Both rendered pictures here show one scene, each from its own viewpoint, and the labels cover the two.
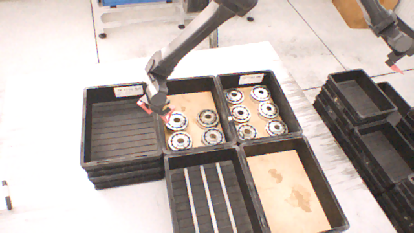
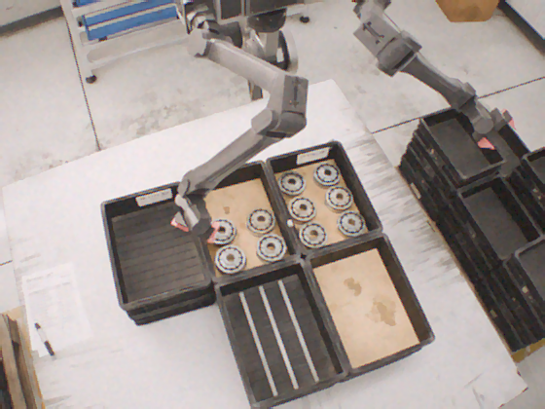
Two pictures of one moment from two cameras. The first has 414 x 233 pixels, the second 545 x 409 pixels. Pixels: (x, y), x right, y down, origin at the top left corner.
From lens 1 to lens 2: 43 cm
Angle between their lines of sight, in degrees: 8
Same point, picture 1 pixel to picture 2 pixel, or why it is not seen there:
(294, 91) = (373, 155)
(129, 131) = (163, 250)
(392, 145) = (504, 206)
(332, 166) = (425, 257)
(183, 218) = (247, 353)
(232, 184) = (301, 305)
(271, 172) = (347, 282)
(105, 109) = (128, 224)
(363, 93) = (468, 137)
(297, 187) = (380, 297)
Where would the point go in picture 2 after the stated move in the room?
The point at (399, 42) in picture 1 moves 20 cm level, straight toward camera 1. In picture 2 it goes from (479, 124) to (454, 168)
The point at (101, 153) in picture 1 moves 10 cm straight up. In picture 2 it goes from (136, 284) to (129, 274)
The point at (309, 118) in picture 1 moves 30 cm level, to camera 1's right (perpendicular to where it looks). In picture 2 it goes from (395, 193) to (462, 197)
